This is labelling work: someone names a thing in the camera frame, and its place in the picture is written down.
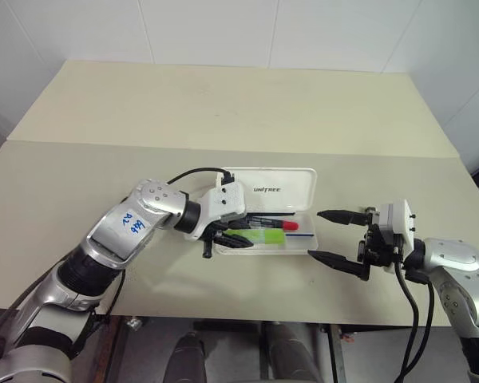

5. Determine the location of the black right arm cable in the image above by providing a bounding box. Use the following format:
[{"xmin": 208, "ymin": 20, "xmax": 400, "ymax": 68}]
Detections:
[{"xmin": 391, "ymin": 255, "xmax": 438, "ymax": 383}]

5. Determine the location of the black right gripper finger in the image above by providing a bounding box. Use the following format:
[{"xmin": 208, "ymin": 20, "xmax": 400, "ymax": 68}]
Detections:
[
  {"xmin": 307, "ymin": 249, "xmax": 371, "ymax": 282},
  {"xmin": 316, "ymin": 208, "xmax": 369, "ymax": 227}
]

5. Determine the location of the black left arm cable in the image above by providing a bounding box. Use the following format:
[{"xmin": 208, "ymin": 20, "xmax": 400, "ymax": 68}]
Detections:
[{"xmin": 165, "ymin": 167, "xmax": 236, "ymax": 187}]

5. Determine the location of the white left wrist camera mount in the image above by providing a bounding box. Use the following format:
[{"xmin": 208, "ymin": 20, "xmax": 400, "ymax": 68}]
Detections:
[{"xmin": 182, "ymin": 182, "xmax": 247, "ymax": 243}]

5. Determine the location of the white sticker with blue handwriting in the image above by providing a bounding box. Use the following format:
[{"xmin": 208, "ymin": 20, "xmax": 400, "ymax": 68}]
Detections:
[{"xmin": 117, "ymin": 207, "xmax": 151, "ymax": 241}]

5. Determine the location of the black marker with red cap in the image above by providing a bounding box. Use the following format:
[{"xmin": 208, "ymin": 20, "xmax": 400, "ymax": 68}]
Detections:
[{"xmin": 245, "ymin": 217, "xmax": 300, "ymax": 232}]

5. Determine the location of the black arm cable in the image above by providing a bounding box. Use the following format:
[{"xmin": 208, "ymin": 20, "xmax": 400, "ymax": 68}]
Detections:
[
  {"xmin": 165, "ymin": 167, "xmax": 236, "ymax": 187},
  {"xmin": 391, "ymin": 255, "xmax": 438, "ymax": 383}
]

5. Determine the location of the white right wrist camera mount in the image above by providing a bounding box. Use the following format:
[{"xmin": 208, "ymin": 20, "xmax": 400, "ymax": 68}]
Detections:
[{"xmin": 377, "ymin": 199, "xmax": 419, "ymax": 276}]

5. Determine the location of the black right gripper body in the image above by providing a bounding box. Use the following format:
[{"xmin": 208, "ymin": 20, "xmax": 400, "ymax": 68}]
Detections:
[{"xmin": 357, "ymin": 205, "xmax": 404, "ymax": 282}]

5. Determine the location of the green marker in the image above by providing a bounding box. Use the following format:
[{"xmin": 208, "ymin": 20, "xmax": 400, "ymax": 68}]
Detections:
[{"xmin": 226, "ymin": 228, "xmax": 287, "ymax": 246}]

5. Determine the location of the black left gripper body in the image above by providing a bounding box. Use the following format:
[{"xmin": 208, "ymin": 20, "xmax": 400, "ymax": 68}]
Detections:
[{"xmin": 200, "ymin": 213, "xmax": 249, "ymax": 260}]

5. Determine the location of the dark grey rounded cylinder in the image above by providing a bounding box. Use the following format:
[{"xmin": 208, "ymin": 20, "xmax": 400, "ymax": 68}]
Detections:
[
  {"xmin": 260, "ymin": 321, "xmax": 325, "ymax": 383},
  {"xmin": 170, "ymin": 330, "xmax": 208, "ymax": 383}
]

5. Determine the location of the white plastic pencil case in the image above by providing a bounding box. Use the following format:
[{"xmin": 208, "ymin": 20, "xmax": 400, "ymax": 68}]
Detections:
[{"xmin": 213, "ymin": 166, "xmax": 319, "ymax": 257}]

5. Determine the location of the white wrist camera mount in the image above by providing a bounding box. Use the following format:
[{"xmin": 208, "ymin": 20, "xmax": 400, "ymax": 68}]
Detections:
[
  {"xmin": 377, "ymin": 199, "xmax": 419, "ymax": 276},
  {"xmin": 182, "ymin": 182, "xmax": 247, "ymax": 243}
]

